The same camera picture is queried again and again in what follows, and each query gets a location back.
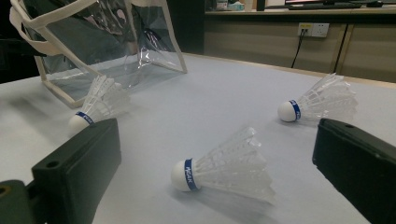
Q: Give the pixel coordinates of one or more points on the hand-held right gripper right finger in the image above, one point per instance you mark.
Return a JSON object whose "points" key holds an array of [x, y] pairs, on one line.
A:
{"points": [[358, 168]]}

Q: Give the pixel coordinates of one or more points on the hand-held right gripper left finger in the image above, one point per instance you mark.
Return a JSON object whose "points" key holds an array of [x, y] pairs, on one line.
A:
{"points": [[77, 174]]}

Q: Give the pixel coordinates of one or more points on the clear plastic bag beige trim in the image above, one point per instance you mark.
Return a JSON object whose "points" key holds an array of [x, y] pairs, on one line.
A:
{"points": [[93, 46]]}

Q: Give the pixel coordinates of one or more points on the white table cover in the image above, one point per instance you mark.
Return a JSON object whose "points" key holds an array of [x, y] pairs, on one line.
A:
{"points": [[202, 102]]}

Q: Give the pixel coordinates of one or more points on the beige cabinet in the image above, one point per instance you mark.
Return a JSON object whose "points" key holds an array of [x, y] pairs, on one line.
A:
{"points": [[249, 46]]}

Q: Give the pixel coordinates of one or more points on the black keyboard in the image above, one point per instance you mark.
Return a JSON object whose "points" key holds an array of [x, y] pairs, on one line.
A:
{"points": [[323, 6]]}

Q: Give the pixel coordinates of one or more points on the white wall socket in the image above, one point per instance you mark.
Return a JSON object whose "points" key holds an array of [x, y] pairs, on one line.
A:
{"points": [[317, 30]]}

